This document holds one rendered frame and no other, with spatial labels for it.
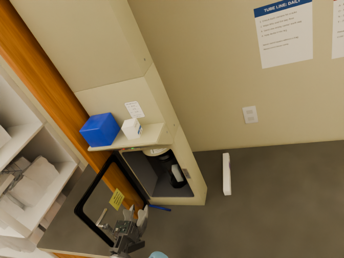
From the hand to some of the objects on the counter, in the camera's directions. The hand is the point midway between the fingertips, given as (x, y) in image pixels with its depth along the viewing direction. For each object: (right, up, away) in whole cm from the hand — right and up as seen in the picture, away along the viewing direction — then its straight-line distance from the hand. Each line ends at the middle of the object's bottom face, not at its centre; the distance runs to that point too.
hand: (140, 208), depth 100 cm
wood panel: (-1, -1, +52) cm, 52 cm away
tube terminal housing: (+19, 0, +41) cm, 45 cm away
